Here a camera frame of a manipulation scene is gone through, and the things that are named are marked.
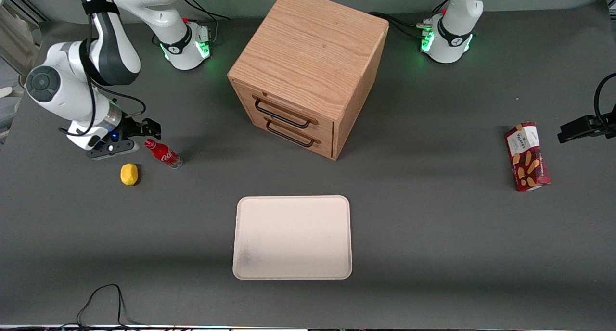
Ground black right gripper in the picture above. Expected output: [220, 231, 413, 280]
[107, 115, 162, 145]

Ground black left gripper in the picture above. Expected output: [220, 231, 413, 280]
[557, 115, 616, 144]

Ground red coke bottle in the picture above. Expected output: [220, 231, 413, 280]
[144, 139, 184, 169]

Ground beige plastic tray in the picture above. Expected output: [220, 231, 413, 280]
[232, 195, 353, 280]

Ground yellow lemon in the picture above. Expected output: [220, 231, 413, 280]
[120, 163, 139, 186]

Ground red shortbread cookie box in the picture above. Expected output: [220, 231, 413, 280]
[504, 122, 551, 192]

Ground wooden drawer front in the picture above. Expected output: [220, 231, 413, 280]
[249, 114, 335, 160]
[233, 82, 335, 141]

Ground wooden drawer cabinet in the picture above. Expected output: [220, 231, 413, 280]
[227, 0, 389, 161]

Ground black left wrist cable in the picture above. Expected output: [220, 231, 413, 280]
[594, 73, 616, 127]

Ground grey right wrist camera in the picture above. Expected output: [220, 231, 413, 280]
[86, 140, 141, 160]

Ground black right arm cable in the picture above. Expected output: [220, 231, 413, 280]
[58, 0, 147, 139]

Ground black right base cables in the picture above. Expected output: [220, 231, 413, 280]
[182, 0, 231, 48]

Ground black base cables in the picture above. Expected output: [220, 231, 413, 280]
[368, 11, 434, 39]
[182, 0, 231, 48]

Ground black metal drawer handle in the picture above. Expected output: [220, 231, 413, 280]
[253, 95, 319, 129]
[265, 117, 321, 148]

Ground thin black looped cable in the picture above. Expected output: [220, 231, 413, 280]
[76, 284, 145, 330]

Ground black left base cables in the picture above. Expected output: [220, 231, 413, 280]
[368, 11, 434, 39]

